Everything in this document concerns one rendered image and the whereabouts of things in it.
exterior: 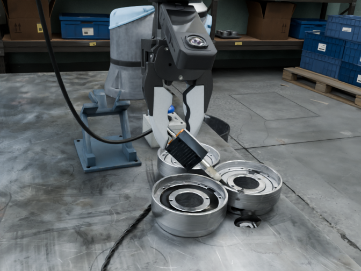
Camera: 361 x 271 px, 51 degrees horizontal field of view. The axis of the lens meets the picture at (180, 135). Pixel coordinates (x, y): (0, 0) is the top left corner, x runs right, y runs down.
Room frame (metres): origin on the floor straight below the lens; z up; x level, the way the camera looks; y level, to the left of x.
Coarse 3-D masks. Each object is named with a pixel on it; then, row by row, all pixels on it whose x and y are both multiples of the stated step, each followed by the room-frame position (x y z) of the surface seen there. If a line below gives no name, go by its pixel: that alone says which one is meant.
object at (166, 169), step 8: (168, 144) 0.60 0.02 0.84; (160, 152) 0.57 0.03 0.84; (208, 152) 0.60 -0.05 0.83; (216, 152) 0.58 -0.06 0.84; (160, 160) 0.54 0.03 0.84; (176, 160) 0.56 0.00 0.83; (216, 160) 0.55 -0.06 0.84; (160, 168) 0.54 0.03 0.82; (168, 168) 0.52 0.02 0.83; (176, 168) 0.52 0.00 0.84; (184, 168) 0.51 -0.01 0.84; (192, 168) 0.51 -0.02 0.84; (200, 168) 0.52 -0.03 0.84; (208, 176) 0.52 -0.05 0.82
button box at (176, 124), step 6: (168, 114) 0.74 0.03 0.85; (174, 114) 0.74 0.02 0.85; (144, 120) 0.72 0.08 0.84; (174, 120) 0.70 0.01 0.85; (180, 120) 0.71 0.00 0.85; (144, 126) 0.72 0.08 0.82; (150, 126) 0.67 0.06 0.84; (168, 126) 0.68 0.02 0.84; (174, 126) 0.68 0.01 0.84; (180, 126) 0.69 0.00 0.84; (150, 138) 0.67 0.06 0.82; (150, 144) 0.67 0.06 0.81; (156, 144) 0.67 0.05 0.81
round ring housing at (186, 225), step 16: (176, 176) 0.49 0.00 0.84; (192, 176) 0.49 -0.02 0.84; (160, 192) 0.46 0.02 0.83; (176, 192) 0.46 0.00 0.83; (192, 192) 0.46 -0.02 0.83; (224, 192) 0.45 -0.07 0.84; (160, 208) 0.41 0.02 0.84; (192, 208) 0.42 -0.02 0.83; (224, 208) 0.42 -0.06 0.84; (160, 224) 0.42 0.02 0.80; (176, 224) 0.40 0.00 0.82; (192, 224) 0.39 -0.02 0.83; (208, 224) 0.40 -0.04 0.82
